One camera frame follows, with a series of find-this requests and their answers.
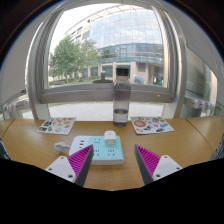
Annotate white power strip plug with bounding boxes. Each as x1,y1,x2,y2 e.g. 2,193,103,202
53,141,72,154

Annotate wall rail with white hooks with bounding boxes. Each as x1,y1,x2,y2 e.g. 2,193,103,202
2,99,31,115
183,95,224,114

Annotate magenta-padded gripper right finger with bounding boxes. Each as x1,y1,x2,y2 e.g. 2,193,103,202
134,144,184,186

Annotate white and teal power strip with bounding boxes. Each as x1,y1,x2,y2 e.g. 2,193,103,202
68,135,125,166

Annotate grey window handle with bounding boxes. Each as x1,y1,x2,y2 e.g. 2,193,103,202
92,70,114,84

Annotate small white charger block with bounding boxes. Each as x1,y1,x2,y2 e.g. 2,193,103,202
103,130,118,145

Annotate clear bottle with dark cap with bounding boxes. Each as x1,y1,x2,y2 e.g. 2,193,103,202
112,75,132,128

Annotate grey window frame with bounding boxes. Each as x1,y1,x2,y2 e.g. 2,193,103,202
26,0,188,120

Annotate small colourful sticker sheet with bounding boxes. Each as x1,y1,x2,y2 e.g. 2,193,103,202
36,116,77,136

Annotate green tree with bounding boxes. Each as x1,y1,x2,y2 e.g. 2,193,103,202
49,35,99,84

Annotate dark chair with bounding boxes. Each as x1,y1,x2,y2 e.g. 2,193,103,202
209,133,224,161
0,139,11,160

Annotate large colourful sticker sheet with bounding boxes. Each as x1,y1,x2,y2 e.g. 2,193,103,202
130,116,175,135

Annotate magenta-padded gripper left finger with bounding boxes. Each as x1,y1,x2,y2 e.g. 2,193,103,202
45,144,95,187

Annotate glass office building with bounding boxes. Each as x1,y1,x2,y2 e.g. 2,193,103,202
64,4,166,86

